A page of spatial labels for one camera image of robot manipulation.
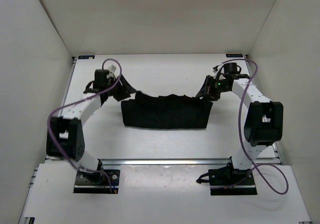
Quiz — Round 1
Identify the right blue corner label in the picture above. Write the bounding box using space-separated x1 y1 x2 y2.
225 53 243 59

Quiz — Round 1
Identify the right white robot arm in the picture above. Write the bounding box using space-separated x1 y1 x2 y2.
196 58 284 184

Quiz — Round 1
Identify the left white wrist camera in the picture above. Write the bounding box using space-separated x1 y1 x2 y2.
106 64 117 79

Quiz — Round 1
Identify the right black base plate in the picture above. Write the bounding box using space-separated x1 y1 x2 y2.
208 167 258 196

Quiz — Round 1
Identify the left blue corner label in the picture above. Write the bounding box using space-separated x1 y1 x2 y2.
77 55 95 60

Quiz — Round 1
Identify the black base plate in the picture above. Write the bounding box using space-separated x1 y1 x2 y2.
208 167 258 196
73 169 121 195

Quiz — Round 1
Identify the blue corner label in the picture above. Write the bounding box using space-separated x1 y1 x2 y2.
77 55 95 60
225 53 243 59

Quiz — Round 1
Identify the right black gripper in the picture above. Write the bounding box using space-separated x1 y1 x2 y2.
196 76 230 102

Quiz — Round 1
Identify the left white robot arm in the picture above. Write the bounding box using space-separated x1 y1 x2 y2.
46 65 137 183

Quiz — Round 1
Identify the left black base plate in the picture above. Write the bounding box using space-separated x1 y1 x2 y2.
73 169 121 195

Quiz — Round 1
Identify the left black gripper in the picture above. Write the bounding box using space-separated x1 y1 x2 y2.
106 73 138 102

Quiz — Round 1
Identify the black pleated skirt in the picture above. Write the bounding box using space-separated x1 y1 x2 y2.
121 91 213 130

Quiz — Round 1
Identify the right wrist camera connector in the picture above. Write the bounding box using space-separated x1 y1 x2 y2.
212 63 223 75

